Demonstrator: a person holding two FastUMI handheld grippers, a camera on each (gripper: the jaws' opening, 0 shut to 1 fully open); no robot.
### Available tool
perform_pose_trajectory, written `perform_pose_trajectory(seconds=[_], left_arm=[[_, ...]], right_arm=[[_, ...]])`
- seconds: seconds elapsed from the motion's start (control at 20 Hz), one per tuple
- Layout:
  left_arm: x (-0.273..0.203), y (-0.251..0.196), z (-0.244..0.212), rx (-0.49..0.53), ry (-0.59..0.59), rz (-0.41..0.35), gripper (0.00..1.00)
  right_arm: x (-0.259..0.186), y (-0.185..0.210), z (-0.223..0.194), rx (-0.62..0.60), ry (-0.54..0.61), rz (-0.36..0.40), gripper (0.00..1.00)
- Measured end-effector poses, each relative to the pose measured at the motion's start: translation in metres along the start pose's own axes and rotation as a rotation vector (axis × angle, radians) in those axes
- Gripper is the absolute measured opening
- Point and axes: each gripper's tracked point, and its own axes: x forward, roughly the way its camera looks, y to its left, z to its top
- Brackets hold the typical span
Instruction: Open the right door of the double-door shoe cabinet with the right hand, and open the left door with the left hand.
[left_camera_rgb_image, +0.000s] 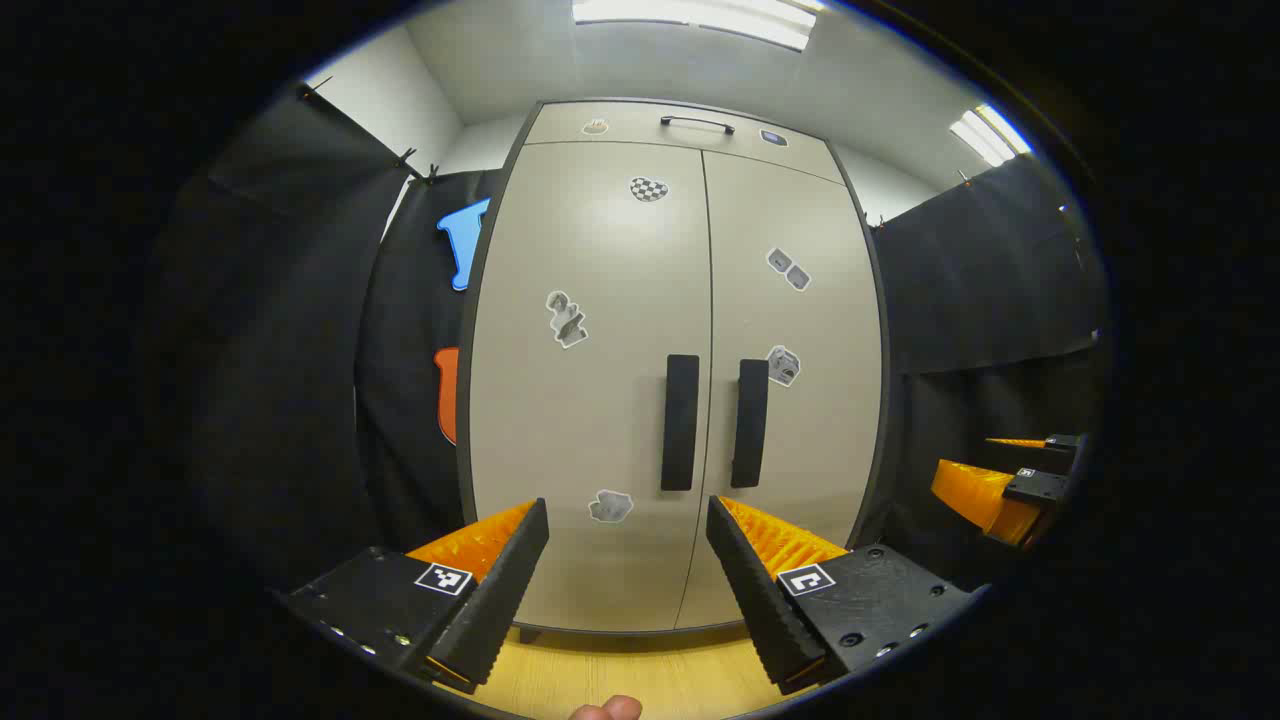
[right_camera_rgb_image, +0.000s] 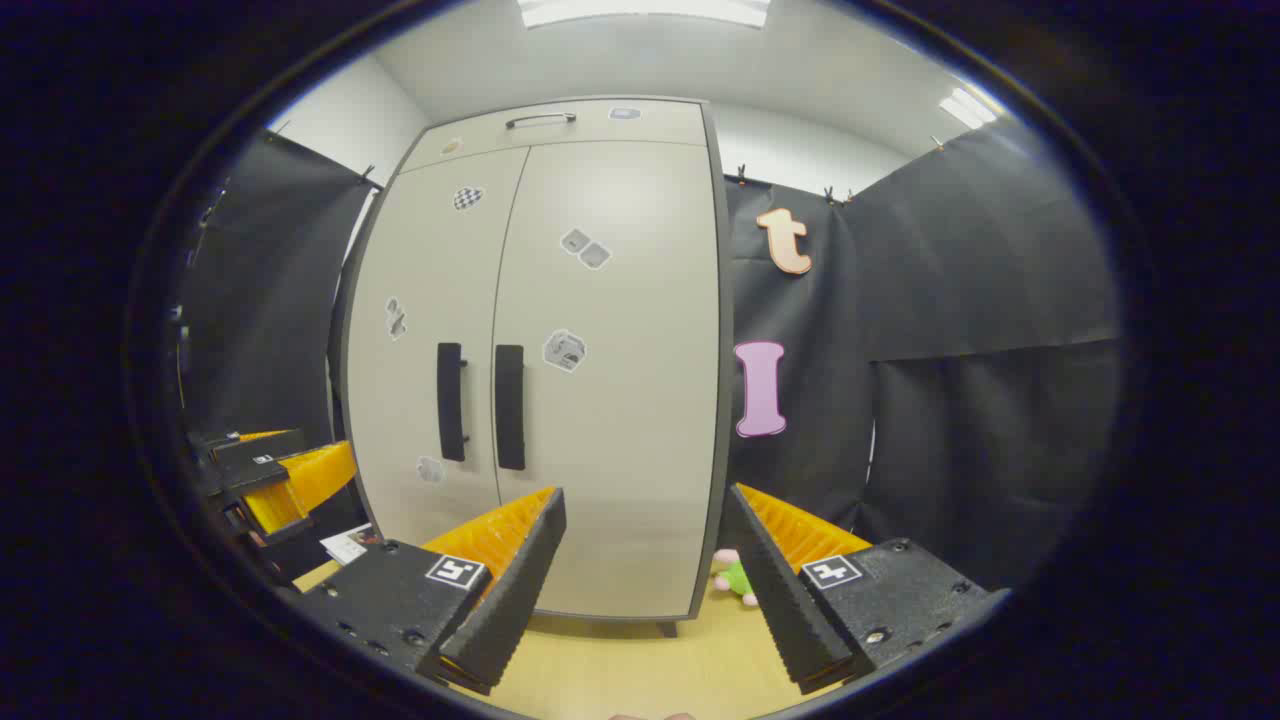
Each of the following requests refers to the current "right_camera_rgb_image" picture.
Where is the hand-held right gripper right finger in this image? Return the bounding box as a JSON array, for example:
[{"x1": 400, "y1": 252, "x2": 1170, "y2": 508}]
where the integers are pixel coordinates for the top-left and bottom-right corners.
[{"x1": 722, "y1": 483, "x2": 1011, "y2": 696}]

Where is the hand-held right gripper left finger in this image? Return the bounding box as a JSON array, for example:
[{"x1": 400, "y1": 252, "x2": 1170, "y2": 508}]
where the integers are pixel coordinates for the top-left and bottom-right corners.
[{"x1": 295, "y1": 487, "x2": 568, "y2": 698}]

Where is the double-door shoe cabinet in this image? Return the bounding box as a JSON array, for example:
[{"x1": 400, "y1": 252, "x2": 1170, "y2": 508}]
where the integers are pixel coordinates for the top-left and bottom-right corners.
[{"x1": 335, "y1": 97, "x2": 736, "y2": 638}]

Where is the beige shoe cabinet door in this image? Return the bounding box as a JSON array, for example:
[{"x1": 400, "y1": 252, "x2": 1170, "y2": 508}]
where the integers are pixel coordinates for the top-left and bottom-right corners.
[
  {"x1": 490, "y1": 140, "x2": 723, "y2": 619},
  {"x1": 345, "y1": 147, "x2": 531, "y2": 547}
]

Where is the beige cabinet drawer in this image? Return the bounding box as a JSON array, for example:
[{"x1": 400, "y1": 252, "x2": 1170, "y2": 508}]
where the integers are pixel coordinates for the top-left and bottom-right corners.
[{"x1": 402, "y1": 100, "x2": 708, "y2": 173}]

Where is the pink green plush toy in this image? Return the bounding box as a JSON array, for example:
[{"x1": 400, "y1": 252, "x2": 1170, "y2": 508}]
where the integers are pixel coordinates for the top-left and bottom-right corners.
[{"x1": 712, "y1": 548, "x2": 761, "y2": 608}]

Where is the white printed paper card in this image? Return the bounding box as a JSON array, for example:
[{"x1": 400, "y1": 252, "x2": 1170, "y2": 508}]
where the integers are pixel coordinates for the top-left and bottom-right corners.
[{"x1": 320, "y1": 522, "x2": 383, "y2": 567}]

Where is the ceiling light panel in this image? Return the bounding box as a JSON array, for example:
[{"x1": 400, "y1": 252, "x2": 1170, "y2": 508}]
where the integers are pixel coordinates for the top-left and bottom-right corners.
[
  {"x1": 938, "y1": 87, "x2": 999, "y2": 131},
  {"x1": 517, "y1": 0, "x2": 773, "y2": 29}
]

